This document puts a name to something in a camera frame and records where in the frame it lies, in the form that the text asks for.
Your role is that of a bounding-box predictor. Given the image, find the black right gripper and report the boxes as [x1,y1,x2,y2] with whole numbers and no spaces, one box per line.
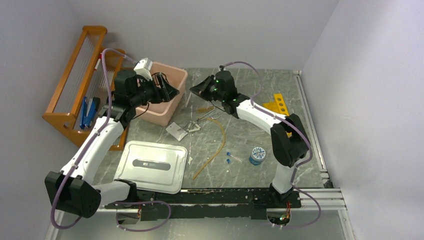
[189,74,225,103]

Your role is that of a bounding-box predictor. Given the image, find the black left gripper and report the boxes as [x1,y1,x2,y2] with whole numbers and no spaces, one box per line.
[130,73,180,108]

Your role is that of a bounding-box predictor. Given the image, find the metal crucible tongs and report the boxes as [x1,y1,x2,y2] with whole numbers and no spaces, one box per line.
[182,110,221,131]

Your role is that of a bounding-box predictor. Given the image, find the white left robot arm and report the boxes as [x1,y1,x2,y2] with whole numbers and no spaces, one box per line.
[44,69,180,221]

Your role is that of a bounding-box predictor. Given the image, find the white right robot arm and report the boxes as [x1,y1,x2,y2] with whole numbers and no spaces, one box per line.
[189,70,311,207]

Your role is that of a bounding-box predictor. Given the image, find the tan bristle test tube brush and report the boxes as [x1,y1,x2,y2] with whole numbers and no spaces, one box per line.
[196,106,215,113]

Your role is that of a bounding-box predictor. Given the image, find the pink plastic bin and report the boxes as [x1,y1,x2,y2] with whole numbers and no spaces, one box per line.
[134,61,189,127]

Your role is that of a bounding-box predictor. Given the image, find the small white plastic bag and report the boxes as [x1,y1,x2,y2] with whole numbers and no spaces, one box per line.
[165,122,188,142]

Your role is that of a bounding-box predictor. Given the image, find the white clay pipe triangle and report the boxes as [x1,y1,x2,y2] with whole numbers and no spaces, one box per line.
[187,121,201,133]

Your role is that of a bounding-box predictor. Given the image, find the tan rubber tubing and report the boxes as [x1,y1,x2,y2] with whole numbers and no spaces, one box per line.
[192,118,227,181]

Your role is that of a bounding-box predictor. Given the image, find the blue capped test tube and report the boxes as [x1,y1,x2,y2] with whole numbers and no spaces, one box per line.
[226,158,235,178]
[226,152,243,163]

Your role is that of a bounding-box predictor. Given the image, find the yellow test tube rack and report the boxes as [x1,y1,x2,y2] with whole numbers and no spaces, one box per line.
[262,93,290,118]

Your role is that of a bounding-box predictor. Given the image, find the red and white marker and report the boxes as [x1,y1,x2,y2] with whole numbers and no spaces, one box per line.
[93,53,103,71]

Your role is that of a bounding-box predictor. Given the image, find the blue stapler tool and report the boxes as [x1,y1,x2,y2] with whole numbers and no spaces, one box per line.
[79,96,101,130]

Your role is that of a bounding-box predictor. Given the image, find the white metal tray lid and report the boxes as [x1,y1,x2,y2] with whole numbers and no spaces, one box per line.
[114,140,188,194]

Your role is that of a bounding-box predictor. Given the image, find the blue patterned round tin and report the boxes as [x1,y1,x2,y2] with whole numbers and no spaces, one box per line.
[248,146,267,166]

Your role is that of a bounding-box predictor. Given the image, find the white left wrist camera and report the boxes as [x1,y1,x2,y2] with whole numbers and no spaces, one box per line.
[133,57,153,81]

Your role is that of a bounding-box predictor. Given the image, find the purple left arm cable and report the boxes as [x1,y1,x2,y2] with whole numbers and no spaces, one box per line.
[49,48,173,233]

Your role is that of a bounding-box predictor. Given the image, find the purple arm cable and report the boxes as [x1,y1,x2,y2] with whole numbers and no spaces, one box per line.
[220,61,322,230]
[49,48,173,233]

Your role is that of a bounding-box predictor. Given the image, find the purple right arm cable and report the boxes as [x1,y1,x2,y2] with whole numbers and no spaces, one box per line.
[220,61,322,230]

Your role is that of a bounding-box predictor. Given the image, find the aluminium frame rail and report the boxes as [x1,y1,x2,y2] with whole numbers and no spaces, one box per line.
[44,188,357,240]

